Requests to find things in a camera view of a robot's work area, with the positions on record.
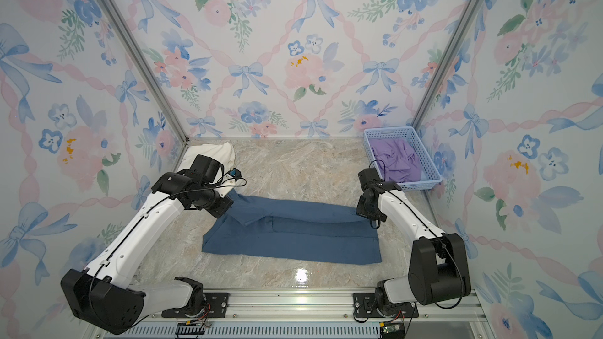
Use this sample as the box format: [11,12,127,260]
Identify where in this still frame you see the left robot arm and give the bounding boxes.
[61,155,242,335]

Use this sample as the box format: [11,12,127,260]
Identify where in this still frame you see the right aluminium corner post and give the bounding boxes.
[411,0,484,130]

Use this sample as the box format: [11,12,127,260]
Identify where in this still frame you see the white t-shirt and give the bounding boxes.
[176,142,236,182]

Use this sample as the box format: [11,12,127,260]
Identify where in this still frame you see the small green circuit board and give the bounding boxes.
[379,323,406,339]

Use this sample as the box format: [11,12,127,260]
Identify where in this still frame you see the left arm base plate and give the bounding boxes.
[161,292,230,320]

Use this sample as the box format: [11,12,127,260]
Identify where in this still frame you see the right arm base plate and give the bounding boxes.
[353,293,419,320]

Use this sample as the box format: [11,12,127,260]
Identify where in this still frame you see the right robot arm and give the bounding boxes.
[356,168,473,316]

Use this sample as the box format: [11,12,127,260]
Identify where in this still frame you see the aluminium front rail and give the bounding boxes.
[121,289,495,338]

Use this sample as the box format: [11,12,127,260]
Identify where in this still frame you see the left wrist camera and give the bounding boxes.
[228,168,242,180]

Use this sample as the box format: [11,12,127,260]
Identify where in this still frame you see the blue t-shirt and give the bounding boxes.
[202,190,382,265]

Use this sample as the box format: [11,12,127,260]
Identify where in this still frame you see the light blue plastic basket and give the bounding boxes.
[364,126,442,191]

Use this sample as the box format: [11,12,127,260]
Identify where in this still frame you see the purple t-shirt in basket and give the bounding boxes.
[369,138,422,184]

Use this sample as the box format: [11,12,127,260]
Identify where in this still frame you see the aluminium corner post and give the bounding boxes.
[411,0,484,130]
[74,0,190,142]

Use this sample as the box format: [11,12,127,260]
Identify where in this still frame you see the left aluminium corner post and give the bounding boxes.
[74,0,190,142]

